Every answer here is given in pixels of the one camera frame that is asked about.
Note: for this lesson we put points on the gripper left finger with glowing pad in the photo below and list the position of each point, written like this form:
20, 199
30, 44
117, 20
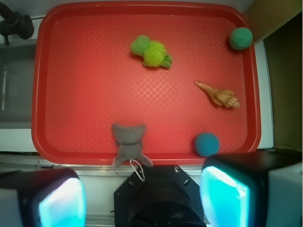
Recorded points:
42, 198

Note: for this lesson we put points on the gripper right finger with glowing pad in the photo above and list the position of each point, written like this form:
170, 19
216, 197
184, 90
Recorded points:
257, 189

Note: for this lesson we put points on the blue foam ball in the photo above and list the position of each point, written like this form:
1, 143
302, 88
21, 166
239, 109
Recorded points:
206, 144

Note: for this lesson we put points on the grey plush mouse toy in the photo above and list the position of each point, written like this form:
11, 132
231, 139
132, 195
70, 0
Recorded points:
130, 148

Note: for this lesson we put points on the brown spiral seashell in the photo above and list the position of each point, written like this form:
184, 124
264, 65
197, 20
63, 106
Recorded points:
220, 97

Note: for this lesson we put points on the red plastic tray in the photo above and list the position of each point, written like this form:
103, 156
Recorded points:
87, 79

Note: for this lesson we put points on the green foam ball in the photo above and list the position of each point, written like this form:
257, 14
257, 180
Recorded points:
240, 38

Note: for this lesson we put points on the green fuzzy turtle toy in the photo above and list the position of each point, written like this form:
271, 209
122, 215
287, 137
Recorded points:
153, 53

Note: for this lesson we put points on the black octagonal mount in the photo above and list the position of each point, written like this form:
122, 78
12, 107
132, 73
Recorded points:
168, 197

